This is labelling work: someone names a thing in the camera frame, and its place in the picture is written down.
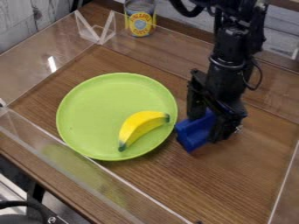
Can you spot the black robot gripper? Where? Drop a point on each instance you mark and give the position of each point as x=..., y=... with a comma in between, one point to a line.
x=216, y=91

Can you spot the blue plastic block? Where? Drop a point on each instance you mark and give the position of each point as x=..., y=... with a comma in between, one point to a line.
x=192, y=133

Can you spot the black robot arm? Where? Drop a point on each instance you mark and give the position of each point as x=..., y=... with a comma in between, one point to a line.
x=239, y=33

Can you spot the green plate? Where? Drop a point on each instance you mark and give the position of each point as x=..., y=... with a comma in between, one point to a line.
x=97, y=105

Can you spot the yellow toy banana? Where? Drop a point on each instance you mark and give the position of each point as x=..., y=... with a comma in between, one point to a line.
x=140, y=123

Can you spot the yellow labelled tin can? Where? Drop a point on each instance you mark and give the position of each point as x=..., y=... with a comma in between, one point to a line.
x=140, y=17

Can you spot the black metal stand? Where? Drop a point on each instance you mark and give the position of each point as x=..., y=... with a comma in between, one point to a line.
x=19, y=210

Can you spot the clear acrylic front wall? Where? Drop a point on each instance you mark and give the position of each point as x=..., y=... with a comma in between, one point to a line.
x=81, y=183

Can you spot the clear acrylic corner bracket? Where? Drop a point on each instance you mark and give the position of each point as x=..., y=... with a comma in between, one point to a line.
x=95, y=33

